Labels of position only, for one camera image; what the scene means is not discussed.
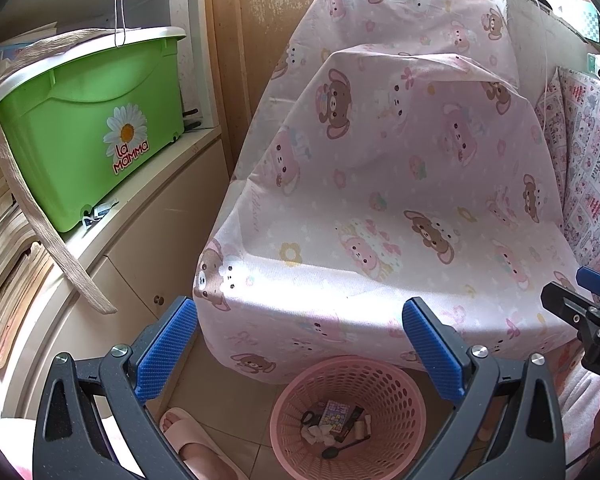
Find hanging white string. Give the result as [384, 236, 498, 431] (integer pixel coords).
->
[114, 0, 128, 49]

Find person's leg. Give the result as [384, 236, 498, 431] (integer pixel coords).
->
[0, 410, 251, 480]
[555, 350, 600, 480]

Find wooden door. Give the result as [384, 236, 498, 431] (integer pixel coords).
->
[204, 0, 491, 176]

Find pink plastic basket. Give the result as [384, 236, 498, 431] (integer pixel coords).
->
[270, 356, 427, 480]

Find beige fabric strap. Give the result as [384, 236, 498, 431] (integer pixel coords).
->
[0, 30, 118, 313]

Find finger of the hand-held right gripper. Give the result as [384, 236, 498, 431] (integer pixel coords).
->
[540, 282, 600, 334]
[577, 266, 600, 307]

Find green storage box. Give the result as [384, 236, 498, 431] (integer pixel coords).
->
[0, 26, 188, 233]

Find cream shelf cabinet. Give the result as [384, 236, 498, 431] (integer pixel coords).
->
[0, 0, 231, 421]

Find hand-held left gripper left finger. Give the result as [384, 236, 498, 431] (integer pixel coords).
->
[32, 296, 201, 480]

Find black plastic spoon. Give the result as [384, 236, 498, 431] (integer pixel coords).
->
[321, 437, 372, 460]

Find person's left leg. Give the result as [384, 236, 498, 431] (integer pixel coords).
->
[0, 410, 251, 480]

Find black cable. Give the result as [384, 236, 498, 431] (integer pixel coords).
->
[564, 429, 600, 472]

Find purple checked tissue pack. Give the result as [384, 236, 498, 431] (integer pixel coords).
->
[320, 400, 354, 433]

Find person's right leg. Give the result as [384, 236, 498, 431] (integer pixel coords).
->
[555, 350, 600, 480]

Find pink printed quilt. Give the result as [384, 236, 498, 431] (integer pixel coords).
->
[532, 65, 600, 281]

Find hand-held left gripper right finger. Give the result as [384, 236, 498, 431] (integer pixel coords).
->
[401, 296, 566, 480]

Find stack of books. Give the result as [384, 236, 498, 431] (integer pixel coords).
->
[0, 125, 56, 368]

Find pink bear printed chair cover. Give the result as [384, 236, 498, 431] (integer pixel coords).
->
[192, 0, 581, 373]

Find blue white packet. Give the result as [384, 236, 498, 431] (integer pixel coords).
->
[79, 199, 119, 224]

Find white tissue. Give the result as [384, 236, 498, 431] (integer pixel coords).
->
[300, 422, 336, 446]

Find pink slipper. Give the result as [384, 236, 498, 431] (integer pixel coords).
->
[159, 407, 246, 480]

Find black tool handles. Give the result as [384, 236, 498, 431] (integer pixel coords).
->
[181, 106, 204, 132]

